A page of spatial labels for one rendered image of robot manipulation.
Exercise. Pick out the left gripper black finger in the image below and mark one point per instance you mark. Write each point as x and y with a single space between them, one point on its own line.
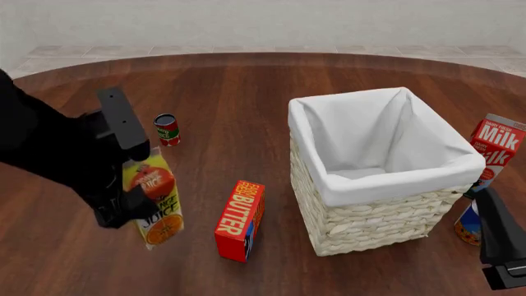
139 153
141 206

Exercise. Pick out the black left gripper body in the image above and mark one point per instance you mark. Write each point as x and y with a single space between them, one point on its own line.
109 200

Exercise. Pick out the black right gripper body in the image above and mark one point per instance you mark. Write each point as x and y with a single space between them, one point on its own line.
509 276

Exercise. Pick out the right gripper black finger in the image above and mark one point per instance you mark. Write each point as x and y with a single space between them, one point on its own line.
499 228

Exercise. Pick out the orange juice carton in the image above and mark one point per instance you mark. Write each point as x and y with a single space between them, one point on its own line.
162 185

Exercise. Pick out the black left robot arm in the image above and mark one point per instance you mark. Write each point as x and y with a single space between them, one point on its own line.
37 138

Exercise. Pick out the white wicker basket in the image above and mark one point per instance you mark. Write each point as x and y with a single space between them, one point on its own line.
370 222

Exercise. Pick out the white cloth basket liner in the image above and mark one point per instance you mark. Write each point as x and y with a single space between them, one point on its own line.
370 132

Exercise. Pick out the colourful printed tin can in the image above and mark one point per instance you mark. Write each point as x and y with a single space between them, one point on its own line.
466 225

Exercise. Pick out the tomato sauce can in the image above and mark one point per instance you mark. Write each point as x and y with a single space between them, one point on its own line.
168 131

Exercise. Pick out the red and white milk carton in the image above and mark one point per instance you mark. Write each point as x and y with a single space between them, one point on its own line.
499 138

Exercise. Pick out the red butter box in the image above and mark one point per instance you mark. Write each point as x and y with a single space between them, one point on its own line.
238 216

